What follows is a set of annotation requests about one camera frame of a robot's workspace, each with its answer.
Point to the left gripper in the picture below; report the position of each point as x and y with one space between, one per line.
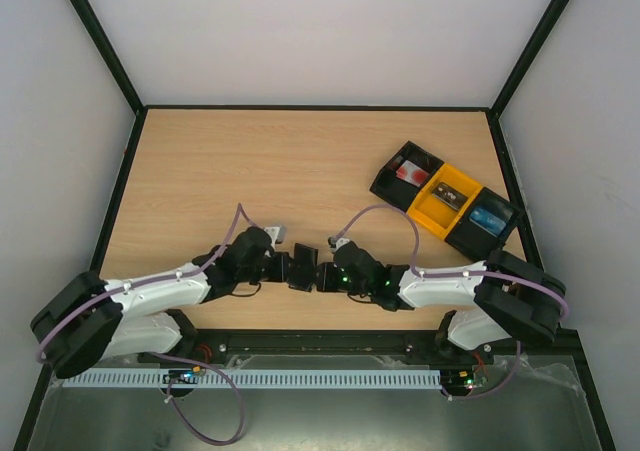
281 272

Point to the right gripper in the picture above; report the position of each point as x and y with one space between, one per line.
323 277

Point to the black leather card holder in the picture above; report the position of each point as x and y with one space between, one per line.
302 270

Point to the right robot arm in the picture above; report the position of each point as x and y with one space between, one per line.
494 299

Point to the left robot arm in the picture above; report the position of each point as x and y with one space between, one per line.
92 319

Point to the black bin with red card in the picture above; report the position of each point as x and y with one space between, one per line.
399 181

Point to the red white card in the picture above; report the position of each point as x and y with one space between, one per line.
411 173

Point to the black card in yellow bin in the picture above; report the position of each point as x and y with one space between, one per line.
449 196

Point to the black bin with blue card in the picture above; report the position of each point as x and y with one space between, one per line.
471 240

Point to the blue card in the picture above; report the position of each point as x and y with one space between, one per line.
488 221

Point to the yellow bin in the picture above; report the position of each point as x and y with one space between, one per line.
434 215

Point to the metal tray sheet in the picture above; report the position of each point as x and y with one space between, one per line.
530 404

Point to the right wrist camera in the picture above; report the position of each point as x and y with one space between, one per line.
335 243

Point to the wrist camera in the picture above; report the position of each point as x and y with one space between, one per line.
335 243
277 233

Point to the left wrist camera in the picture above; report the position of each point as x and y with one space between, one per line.
277 233

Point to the grey slotted cable duct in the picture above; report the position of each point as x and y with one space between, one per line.
127 378

